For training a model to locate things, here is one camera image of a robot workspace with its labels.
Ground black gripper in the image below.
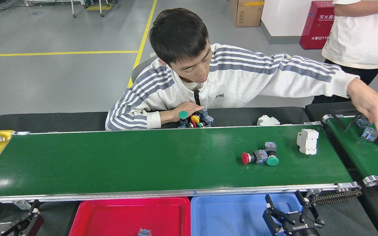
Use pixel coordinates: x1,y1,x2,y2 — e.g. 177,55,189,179
263,191,326,236

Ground red mushroom push button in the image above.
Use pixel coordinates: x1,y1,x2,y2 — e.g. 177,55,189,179
241,149,269,165

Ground white circuit breaker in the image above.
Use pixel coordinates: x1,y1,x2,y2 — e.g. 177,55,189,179
296,128,320,155
257,115,281,126

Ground blue plastic tray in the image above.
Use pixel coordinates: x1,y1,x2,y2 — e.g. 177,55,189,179
191,193,307,236

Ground red plastic tray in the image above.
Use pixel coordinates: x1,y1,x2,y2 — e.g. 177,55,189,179
69,197,191,236

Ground short green conveyor belt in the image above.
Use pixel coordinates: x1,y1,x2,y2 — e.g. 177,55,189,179
322,113,378,187

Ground long green conveyor belt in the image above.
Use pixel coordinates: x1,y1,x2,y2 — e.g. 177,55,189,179
0,121,363,207

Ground seated person's left hand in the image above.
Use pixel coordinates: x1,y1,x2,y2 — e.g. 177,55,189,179
346,79,378,134

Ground seated person's right hand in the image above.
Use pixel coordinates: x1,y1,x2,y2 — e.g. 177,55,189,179
173,101,205,121

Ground seated person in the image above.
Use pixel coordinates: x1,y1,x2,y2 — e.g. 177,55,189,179
105,8,378,134

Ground standing person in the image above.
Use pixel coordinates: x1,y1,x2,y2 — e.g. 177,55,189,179
312,0,378,105

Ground red fire extinguisher cabinet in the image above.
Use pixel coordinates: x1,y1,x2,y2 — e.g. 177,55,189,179
300,1,335,50

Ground brown cardboard box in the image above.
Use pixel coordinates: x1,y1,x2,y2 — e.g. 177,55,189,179
231,0,264,27

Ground white wheeled stand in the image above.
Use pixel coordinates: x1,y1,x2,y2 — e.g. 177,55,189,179
23,0,117,17

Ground conveyor drive chain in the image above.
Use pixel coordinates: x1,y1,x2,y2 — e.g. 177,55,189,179
310,189,363,204

